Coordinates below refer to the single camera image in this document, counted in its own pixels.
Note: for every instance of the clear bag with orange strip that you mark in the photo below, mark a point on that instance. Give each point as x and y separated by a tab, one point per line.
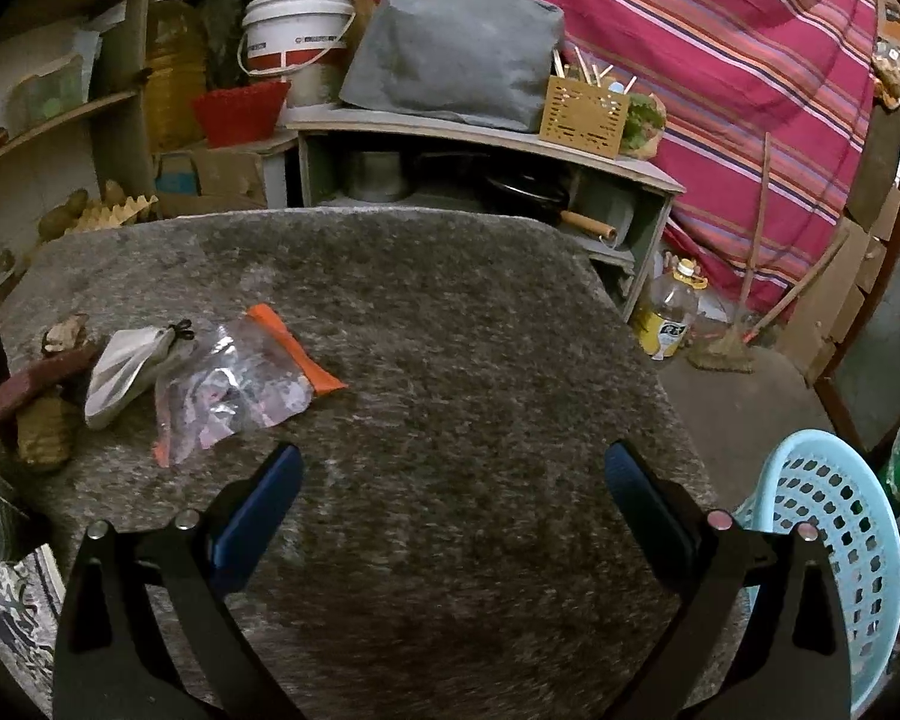
232	390

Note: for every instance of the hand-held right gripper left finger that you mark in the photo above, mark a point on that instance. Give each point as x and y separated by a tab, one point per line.
259	514

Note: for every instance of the black white printed packet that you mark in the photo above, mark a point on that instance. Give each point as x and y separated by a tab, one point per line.
11	615

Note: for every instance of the small grey cabinet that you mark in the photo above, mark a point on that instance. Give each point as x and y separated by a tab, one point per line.
480	142

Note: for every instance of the white plastic bucket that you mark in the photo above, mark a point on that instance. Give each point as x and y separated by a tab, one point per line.
292	37

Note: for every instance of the small oil bottle yellow label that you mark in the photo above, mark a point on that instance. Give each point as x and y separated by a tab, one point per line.
671	311

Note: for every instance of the light blue plastic basket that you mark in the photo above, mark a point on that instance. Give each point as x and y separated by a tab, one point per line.
847	510

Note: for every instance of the wooden chopstick holder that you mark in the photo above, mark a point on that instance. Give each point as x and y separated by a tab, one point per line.
583	120

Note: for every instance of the grey shaggy mat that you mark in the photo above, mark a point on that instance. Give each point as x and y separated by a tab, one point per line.
435	360

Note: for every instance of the beige paper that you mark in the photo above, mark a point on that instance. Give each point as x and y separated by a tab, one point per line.
65	332

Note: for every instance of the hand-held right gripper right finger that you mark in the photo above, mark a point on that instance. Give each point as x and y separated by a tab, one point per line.
645	517

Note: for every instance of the cardboard box with blue print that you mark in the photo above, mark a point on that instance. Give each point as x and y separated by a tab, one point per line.
217	180

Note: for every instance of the tan ribbed wrapper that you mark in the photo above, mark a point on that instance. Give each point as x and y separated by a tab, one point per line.
45	435

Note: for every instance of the straw broom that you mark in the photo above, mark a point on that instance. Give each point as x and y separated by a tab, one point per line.
727	349

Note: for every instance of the white cloth pouch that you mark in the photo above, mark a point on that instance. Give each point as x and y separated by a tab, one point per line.
124	375

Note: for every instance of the large yellow oil bottle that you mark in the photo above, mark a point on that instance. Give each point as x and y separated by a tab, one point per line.
174	67

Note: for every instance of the grey cloth cover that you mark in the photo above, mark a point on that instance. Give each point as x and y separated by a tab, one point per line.
457	52

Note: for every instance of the bundle of green vegetables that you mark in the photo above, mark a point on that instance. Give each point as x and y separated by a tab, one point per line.
643	127

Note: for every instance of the red striped cloth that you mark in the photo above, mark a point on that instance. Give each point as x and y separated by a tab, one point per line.
720	90

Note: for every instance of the steel pot in cabinet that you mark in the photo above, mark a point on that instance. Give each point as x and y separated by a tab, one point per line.
376	176

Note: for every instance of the paper egg tray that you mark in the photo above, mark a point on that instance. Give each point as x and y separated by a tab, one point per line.
116	211

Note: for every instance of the red plastic basket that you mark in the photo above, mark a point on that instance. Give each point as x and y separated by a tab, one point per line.
240	112

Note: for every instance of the stack of cardboard boxes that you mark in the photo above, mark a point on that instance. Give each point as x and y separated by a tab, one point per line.
840	285

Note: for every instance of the potato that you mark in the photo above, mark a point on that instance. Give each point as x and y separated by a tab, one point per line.
64	214

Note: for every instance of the wooden shelf unit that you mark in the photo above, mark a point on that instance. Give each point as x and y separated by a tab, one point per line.
60	90

